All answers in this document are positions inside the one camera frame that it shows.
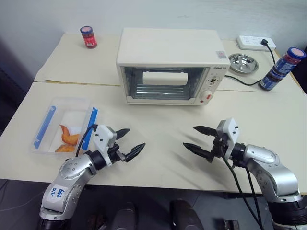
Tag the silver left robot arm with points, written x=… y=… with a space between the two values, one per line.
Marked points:
x=69 y=177

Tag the blue label jar dark lid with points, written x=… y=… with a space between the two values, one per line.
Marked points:
x=269 y=82

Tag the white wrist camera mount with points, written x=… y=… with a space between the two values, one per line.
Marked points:
x=102 y=136
x=229 y=134

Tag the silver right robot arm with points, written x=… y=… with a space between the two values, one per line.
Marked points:
x=273 y=172

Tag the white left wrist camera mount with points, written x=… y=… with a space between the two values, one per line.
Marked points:
x=102 y=136

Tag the large orange chicken wing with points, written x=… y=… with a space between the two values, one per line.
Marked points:
x=69 y=138

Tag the white power strip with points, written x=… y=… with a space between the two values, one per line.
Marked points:
x=249 y=43

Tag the round metal dish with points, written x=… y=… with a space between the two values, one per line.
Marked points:
x=243 y=63

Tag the blue container clip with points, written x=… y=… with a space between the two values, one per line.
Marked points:
x=45 y=124
x=91 y=122

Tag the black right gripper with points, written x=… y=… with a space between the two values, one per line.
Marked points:
x=219 y=148

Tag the cream oven timer knob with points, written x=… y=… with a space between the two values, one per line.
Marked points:
x=206 y=95

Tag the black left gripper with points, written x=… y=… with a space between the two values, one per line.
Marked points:
x=116 y=154

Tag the red jar with pink lid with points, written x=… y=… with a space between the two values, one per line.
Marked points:
x=89 y=39

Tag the small orange chicken piece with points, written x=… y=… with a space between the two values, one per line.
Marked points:
x=64 y=149

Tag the clear plastic container blue clips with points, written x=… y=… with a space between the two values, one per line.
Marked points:
x=69 y=105

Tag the square code sticker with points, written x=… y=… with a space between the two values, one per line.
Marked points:
x=221 y=54

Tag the stacked blue jars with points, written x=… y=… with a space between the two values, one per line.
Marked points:
x=287 y=61

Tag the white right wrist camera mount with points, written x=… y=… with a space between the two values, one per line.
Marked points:
x=229 y=134

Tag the cream toaster oven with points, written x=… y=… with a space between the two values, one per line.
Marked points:
x=165 y=48

